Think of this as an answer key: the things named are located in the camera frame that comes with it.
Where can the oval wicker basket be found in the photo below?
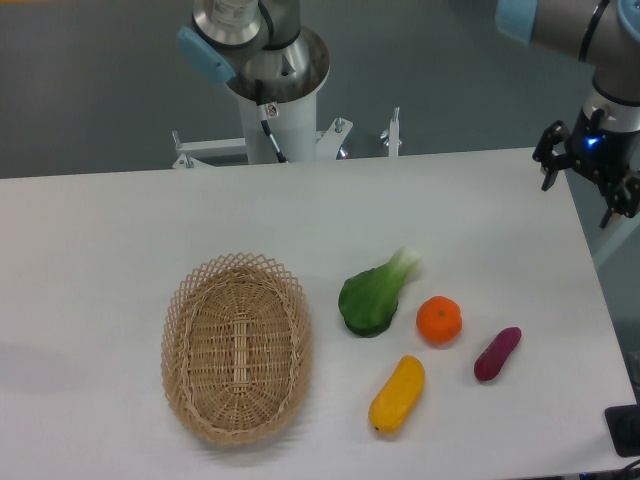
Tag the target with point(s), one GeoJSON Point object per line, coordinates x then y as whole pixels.
{"type": "Point", "coordinates": [237, 349]}

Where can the purple sweet potato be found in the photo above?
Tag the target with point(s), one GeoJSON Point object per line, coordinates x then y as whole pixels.
{"type": "Point", "coordinates": [491, 361]}

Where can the white pedestal base frame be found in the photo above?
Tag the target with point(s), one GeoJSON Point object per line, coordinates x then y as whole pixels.
{"type": "Point", "coordinates": [288, 138]}

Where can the orange tangerine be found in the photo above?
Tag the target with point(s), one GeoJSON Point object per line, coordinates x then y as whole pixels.
{"type": "Point", "coordinates": [439, 320]}

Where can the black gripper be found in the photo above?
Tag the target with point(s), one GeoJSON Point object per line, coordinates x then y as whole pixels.
{"type": "Point", "coordinates": [602, 156]}

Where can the black box at table edge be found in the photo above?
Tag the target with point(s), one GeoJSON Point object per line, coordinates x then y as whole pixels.
{"type": "Point", "coordinates": [623, 426]}

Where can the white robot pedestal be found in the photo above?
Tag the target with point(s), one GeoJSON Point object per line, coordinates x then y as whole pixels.
{"type": "Point", "coordinates": [276, 93]}

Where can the yellow mango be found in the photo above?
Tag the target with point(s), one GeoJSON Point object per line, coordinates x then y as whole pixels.
{"type": "Point", "coordinates": [396, 400]}

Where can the green bok choy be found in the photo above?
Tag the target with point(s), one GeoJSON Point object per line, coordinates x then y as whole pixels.
{"type": "Point", "coordinates": [369, 300]}

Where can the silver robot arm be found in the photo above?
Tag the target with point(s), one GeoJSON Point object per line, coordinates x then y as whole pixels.
{"type": "Point", "coordinates": [223, 36]}

